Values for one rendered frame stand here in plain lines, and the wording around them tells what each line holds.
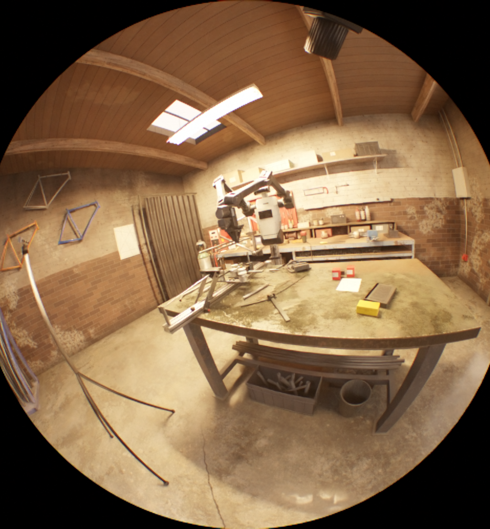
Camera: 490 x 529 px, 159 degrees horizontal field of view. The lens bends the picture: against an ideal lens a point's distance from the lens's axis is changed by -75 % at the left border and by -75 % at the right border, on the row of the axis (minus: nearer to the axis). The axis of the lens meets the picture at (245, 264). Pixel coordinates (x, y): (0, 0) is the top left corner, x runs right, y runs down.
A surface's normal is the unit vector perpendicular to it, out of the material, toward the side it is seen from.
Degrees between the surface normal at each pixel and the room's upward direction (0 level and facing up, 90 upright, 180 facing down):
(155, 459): 0
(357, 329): 0
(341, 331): 0
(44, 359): 90
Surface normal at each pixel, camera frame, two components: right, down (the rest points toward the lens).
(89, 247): 0.84, -0.04
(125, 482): -0.20, -0.95
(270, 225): -0.41, 0.29
